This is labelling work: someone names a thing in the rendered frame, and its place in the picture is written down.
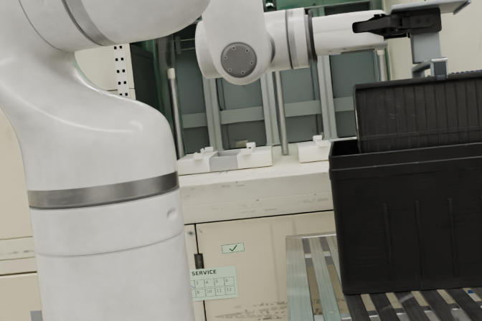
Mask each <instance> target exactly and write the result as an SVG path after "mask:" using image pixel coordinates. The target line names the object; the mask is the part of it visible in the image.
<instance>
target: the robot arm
mask: <svg viewBox="0 0 482 321"><path fill-rule="evenodd" d="M201 15H202V21H200V22H199V23H198V25H197V28H196V32H195V47H196V53H197V61H198V64H199V68H200V70H201V72H202V74H203V75H204V77H206V78H207V79H213V78H220V77H223V78H224V79H225V80H227V81H228V82H231V83H232V84H235V85H246V84H250V83H252V82H254V81H256V80H258V79H259V78H260V77H261V76H262V75H263V74H264V73H265V72H274V71H281V70H292V69H300V68H306V67H310V66H311V61H310V59H313V63H314V64H315V63H318V56H317V55H335V54H352V53H358V52H370V51H379V50H384V49H385V48H386V46H387V45H388V44H389V42H388V41H384V39H396V38H403V37H408V38H410V33H411V35H414V34H426V33H432V32H440V31H441V30H442V23H441V15H440V8H438V7H437V8H430V9H419V10H413V11H409V12H405V13H399V14H390V15H386V14H385V13H384V12H383V11H382V10H373V11H358V12H352V13H345V14H335V15H330V16H320V17H315V18H313V12H312V10H308V14H307V15H306V14H305V10H304V8H298V9H288V10H282V11H272V12H265V13H264V11H263V0H0V108H1V109H2V111H3V112H4V114H5V116H6V117H7V118H8V120H9V122H10V123H11V126H12V127H13V129H14V132H15V134H16V138H17V140H18V142H19V147H20V150H21V153H22V160H23V165H24V175H25V181H26V187H27V197H28V203H29V214H30V220H31V226H32V237H33V242H34V253H35V259H36V265H37V276H38V282H39V292H40V298H41V304H42V315H43V321H195V316H194V304H193V298H192V286H191V280H190V273H189V261H188V254H187V248H186V237H185V230H184V216H183V209H182V202H181V191H180V186H179V173H178V167H177V161H176V151H175V146H174V139H173V136H172V133H171V128H170V126H169V123H168V121H167V120H166V118H165V117H164V116H163V115H162V114H161V113H160V112H159V111H158V110H156V109H154V108H153V107H151V106H149V105H147V104H145V103H142V102H139V101H137V100H134V99H131V98H128V97H124V96H122V95H117V94H115V93H112V92H109V91H106V90H103V89H101V88H99V87H98V86H97V85H95V84H94V83H92V82H91V81H90V80H89V79H88V78H87V77H86V76H85V75H84V73H83V72H82V70H81V69H80V67H79V66H78V64H77V61H76V59H75V51H79V50H84V49H93V48H98V47H107V46H113V45H118V44H127V43H132V42H140V41H145V40H150V39H157V38H159V37H165V36H167V35H170V34H173V33H174V32H178V31H180V30H182V29H183V28H185V27H187V26H189V25H190V24H192V23H193V22H194V21H195V20H196V19H198V18H199V17H200V16H201Z"/></svg>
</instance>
